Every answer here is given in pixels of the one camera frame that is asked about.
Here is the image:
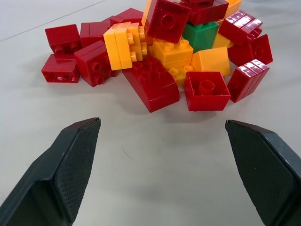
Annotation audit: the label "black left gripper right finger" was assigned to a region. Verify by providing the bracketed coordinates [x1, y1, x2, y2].
[224, 119, 301, 226]

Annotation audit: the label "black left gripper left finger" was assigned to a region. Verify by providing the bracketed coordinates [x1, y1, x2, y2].
[0, 117, 102, 226]

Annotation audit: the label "red stacked plate blocks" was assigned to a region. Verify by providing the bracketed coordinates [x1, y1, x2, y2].
[226, 59, 270, 103]
[218, 10, 264, 46]

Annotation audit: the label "yellow plastic building brick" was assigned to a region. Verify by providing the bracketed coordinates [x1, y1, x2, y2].
[103, 21, 154, 71]

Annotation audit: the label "red square building block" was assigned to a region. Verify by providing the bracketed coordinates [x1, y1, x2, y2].
[79, 21, 113, 48]
[73, 40, 119, 88]
[227, 33, 274, 67]
[44, 24, 82, 54]
[109, 8, 144, 27]
[182, 0, 230, 25]
[183, 71, 231, 112]
[143, 0, 192, 44]
[41, 53, 80, 84]

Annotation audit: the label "yellow sloped building block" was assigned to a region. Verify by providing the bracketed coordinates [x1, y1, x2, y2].
[190, 46, 232, 76]

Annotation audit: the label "red curved plastic building brick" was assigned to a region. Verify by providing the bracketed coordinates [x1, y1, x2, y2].
[121, 56, 180, 113]

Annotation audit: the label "yellow studded building block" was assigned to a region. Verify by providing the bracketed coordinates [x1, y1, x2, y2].
[167, 64, 195, 87]
[147, 38, 194, 70]

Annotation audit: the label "green square building block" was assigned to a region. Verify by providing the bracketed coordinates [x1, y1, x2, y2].
[182, 20, 220, 54]

